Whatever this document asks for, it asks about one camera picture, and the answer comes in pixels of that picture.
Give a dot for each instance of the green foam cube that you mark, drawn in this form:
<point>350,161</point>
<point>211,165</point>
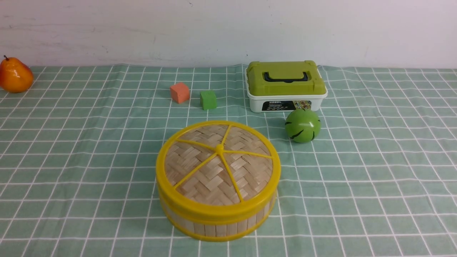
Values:
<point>208,100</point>

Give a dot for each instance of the green toy melon ball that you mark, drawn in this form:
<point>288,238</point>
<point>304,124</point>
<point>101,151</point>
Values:
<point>302,125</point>

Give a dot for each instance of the green lidded white toolbox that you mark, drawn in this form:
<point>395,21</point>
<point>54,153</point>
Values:
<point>284,86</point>

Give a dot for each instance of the orange toy pear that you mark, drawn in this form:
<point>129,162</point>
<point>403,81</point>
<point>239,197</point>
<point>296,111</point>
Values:
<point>15,76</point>

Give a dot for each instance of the green checkered tablecloth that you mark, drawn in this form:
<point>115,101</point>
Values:
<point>78,164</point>

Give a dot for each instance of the orange foam cube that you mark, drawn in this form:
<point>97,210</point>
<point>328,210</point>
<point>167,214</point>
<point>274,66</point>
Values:
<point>179,92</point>

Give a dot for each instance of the yellow woven bamboo steamer lid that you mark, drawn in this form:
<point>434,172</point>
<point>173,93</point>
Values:
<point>217,172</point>

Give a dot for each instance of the yellow bamboo steamer basket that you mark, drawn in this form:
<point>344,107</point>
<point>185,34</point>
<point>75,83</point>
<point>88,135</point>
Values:
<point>222,230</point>

